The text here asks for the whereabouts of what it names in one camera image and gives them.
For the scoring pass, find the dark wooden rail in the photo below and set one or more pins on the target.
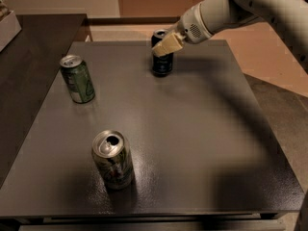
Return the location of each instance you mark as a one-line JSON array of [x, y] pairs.
[[132, 20]]

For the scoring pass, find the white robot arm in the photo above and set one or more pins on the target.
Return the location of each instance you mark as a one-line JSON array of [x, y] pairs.
[[288, 18]]

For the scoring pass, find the green patterned soda can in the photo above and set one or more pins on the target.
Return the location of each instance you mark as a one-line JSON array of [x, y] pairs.
[[112, 156]]

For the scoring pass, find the black pepsi can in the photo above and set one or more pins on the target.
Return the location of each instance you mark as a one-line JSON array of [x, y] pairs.
[[162, 66]]

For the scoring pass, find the white box at left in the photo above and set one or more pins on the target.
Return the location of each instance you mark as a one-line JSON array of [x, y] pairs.
[[9, 28]]

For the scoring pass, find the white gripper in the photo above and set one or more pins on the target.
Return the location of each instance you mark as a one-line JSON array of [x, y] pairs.
[[190, 27]]

